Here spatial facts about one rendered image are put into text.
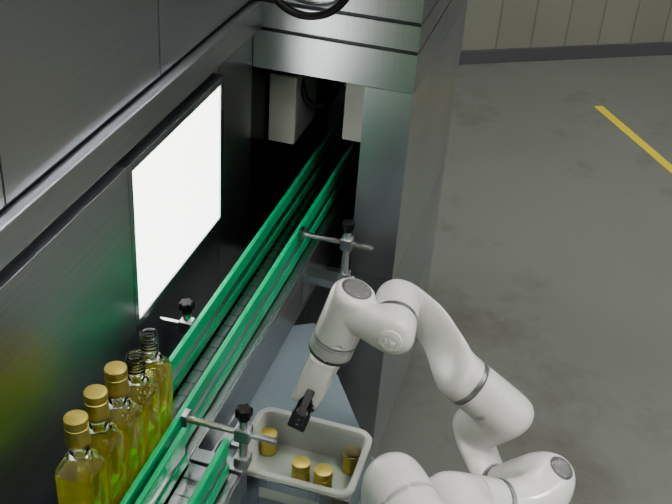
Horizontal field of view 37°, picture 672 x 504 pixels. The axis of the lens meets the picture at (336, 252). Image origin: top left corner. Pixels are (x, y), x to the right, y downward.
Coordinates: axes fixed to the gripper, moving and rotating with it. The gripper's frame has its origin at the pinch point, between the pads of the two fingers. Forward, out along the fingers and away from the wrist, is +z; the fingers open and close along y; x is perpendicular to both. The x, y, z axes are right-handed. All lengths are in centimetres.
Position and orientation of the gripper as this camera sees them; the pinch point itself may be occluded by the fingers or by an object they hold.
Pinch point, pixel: (303, 410)
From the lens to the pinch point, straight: 175.2
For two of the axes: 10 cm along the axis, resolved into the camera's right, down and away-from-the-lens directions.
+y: -2.9, 4.9, -8.2
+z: -3.1, 7.6, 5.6
